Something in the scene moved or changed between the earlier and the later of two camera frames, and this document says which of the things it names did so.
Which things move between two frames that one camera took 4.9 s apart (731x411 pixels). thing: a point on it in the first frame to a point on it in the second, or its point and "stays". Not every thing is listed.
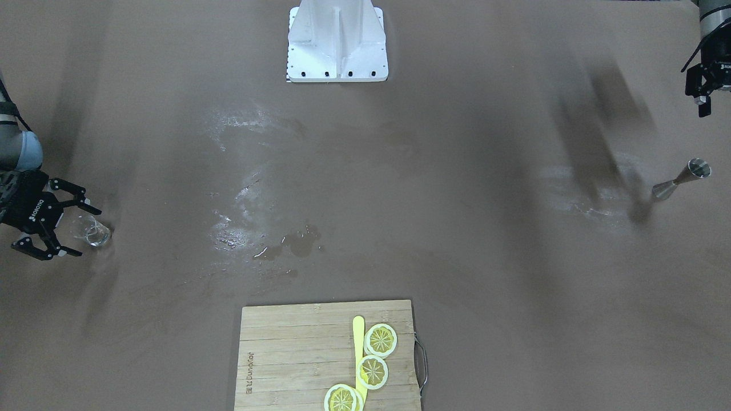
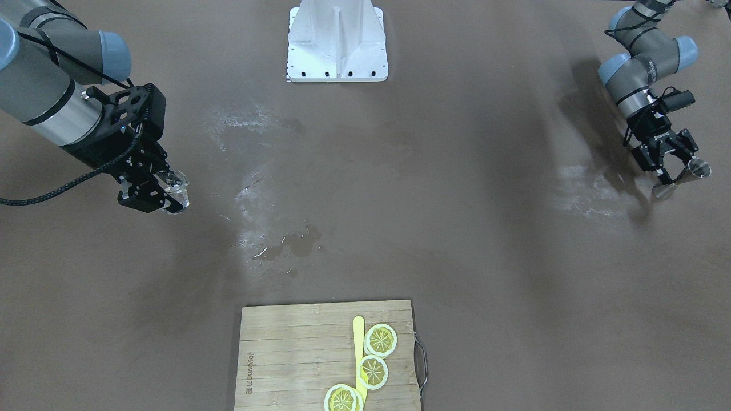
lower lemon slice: [342, 397] stays
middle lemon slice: [372, 372] stays
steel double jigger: [696, 168] stays
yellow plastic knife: [358, 331] stays
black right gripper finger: [52, 243] to [144, 193]
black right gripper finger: [79, 193] to [159, 164]
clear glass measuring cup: [86, 226] to [174, 184]
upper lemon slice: [380, 340] stays
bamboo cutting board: [290, 355] stays
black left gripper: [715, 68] to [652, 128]
